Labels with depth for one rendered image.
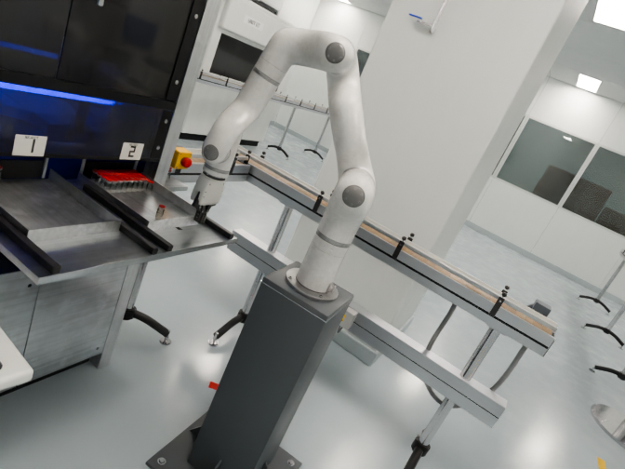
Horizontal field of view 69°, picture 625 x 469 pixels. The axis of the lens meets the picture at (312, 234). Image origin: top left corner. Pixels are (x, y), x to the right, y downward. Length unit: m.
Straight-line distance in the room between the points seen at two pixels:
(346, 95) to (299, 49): 0.18
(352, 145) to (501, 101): 1.39
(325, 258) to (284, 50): 0.63
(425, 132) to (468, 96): 0.29
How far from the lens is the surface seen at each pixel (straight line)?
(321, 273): 1.45
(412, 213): 2.70
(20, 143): 1.46
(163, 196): 1.75
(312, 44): 1.34
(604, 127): 9.18
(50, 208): 1.45
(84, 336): 2.05
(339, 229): 1.39
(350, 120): 1.35
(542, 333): 2.08
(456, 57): 2.71
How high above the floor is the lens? 1.50
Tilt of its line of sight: 19 degrees down
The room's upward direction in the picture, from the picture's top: 24 degrees clockwise
